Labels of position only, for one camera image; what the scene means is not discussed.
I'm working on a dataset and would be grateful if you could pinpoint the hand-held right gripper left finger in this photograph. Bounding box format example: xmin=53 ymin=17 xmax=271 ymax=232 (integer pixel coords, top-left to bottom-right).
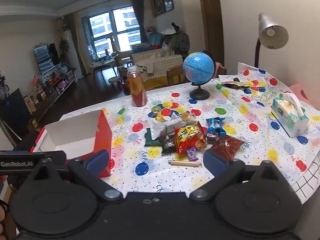
xmin=25 ymin=149 xmax=123 ymax=202

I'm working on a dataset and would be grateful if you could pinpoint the green snack packet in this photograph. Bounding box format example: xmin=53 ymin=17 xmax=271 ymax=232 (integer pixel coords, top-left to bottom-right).
xmin=144 ymin=127 xmax=163 ymax=147

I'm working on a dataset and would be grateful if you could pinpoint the red and yellow snack bag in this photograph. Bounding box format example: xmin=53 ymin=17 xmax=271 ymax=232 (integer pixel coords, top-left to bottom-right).
xmin=174 ymin=121 xmax=208 ymax=156

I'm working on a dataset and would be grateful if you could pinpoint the window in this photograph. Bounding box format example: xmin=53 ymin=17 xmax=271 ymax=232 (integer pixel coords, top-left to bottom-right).
xmin=81 ymin=5 xmax=143 ymax=58

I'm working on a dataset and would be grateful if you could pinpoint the green tissue box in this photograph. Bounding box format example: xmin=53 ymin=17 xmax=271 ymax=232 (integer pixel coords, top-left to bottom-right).
xmin=270 ymin=92 xmax=310 ymax=138

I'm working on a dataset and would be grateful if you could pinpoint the brown foil snack packet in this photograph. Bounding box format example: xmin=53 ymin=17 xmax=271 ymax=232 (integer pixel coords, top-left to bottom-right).
xmin=205 ymin=134 xmax=246 ymax=161

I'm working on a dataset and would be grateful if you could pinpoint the orange juice bottle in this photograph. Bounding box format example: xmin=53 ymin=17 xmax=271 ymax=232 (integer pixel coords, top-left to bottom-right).
xmin=126 ymin=65 xmax=149 ymax=107

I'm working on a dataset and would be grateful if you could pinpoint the wooden chair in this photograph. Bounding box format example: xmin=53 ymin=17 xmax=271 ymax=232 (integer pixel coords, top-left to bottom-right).
xmin=166 ymin=64 xmax=191 ymax=86

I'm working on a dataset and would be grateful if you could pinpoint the beige stick snack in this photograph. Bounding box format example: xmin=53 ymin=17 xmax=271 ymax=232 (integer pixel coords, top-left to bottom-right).
xmin=168 ymin=159 xmax=203 ymax=167

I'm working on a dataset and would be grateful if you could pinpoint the balloon print tablecloth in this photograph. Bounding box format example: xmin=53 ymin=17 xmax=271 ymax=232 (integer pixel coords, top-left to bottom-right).
xmin=61 ymin=61 xmax=320 ymax=205

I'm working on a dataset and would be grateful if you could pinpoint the potted plant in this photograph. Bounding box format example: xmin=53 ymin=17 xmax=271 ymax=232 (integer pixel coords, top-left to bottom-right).
xmin=58 ymin=38 xmax=71 ymax=56

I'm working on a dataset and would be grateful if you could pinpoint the silver desk lamp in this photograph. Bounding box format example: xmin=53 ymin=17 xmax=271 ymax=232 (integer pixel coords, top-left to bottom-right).
xmin=254 ymin=12 xmax=289 ymax=68

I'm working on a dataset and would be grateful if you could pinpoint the sofa with yellow cover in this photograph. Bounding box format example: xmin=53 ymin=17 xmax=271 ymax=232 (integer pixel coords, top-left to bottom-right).
xmin=131 ymin=47 xmax=185 ymax=90

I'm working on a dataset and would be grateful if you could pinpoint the dark wrapper with yellow edge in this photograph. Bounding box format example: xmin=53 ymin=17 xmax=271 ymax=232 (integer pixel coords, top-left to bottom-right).
xmin=219 ymin=78 xmax=251 ymax=89

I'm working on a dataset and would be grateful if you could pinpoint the white standing air conditioner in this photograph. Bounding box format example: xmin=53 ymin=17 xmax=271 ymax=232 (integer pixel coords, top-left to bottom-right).
xmin=62 ymin=29 xmax=83 ymax=81

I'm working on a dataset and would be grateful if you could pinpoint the person's left hand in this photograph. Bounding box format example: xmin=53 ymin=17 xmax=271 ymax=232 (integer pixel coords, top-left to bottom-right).
xmin=0 ymin=200 xmax=10 ymax=230

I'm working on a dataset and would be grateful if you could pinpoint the white snack packet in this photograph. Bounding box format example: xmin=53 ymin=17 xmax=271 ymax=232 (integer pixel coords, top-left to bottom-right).
xmin=149 ymin=118 xmax=186 ymax=140

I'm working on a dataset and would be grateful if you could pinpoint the dark snack packet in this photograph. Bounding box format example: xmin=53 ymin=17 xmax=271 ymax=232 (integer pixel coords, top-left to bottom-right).
xmin=160 ymin=135 xmax=178 ymax=155

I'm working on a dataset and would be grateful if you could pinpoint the television cabinet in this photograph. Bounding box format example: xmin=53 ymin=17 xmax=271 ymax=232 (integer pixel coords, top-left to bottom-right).
xmin=22 ymin=70 xmax=76 ymax=123

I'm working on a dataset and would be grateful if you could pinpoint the black appliance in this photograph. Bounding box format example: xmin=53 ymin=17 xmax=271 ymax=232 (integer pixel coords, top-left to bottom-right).
xmin=0 ymin=87 xmax=32 ymax=141

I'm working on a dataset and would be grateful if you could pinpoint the blue chocolate packet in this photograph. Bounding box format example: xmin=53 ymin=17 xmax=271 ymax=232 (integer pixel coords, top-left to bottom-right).
xmin=206 ymin=117 xmax=227 ymax=137

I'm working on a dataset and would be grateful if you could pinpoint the pile of clothes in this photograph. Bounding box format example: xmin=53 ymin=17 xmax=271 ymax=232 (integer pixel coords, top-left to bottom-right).
xmin=162 ymin=22 xmax=190 ymax=56

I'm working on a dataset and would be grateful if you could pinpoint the red and white cardboard box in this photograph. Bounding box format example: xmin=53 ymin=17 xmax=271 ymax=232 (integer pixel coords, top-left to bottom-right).
xmin=29 ymin=109 xmax=112 ymax=178

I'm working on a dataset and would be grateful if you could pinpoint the golden pastry packet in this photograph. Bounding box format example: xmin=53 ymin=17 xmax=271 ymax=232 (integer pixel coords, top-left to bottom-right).
xmin=181 ymin=112 xmax=198 ymax=126

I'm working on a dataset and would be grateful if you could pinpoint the white grid sheet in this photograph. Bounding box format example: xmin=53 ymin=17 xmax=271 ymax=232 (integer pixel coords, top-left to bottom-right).
xmin=292 ymin=152 xmax=320 ymax=205

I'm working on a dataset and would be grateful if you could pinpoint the white coffee table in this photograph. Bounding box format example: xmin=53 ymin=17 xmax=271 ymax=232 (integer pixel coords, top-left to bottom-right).
xmin=89 ymin=54 xmax=118 ymax=73

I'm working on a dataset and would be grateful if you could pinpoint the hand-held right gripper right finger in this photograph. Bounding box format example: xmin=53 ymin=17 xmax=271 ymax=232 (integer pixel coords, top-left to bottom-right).
xmin=189 ymin=150 xmax=290 ymax=203

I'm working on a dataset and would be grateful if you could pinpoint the purple candy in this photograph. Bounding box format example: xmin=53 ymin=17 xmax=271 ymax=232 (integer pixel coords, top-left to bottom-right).
xmin=186 ymin=147 xmax=199 ymax=162

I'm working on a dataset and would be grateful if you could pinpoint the wooden door frame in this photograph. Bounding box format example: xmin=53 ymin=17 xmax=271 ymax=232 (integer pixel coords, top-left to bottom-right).
xmin=196 ymin=0 xmax=224 ymax=67

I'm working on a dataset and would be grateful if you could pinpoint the television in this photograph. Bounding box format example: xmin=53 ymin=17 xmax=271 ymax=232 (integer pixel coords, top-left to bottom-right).
xmin=33 ymin=43 xmax=61 ymax=75

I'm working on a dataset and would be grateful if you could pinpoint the small dark candy packet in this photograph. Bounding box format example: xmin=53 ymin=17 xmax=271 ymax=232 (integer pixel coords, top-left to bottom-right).
xmin=207 ymin=132 xmax=220 ymax=144

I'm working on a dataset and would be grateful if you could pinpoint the blue desk globe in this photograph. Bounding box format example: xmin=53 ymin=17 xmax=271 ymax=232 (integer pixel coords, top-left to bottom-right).
xmin=182 ymin=52 xmax=216 ymax=101

